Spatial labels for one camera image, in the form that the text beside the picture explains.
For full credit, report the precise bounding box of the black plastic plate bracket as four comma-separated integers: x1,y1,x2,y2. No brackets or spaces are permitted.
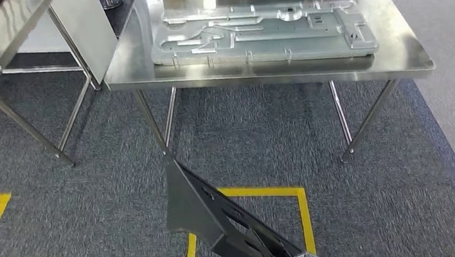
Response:
158,139,311,257

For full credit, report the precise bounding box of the white panel board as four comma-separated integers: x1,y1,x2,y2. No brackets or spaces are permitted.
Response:
11,0,125,95

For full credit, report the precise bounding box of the stamped grey metal panel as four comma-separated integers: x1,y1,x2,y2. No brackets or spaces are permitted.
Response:
147,0,381,82

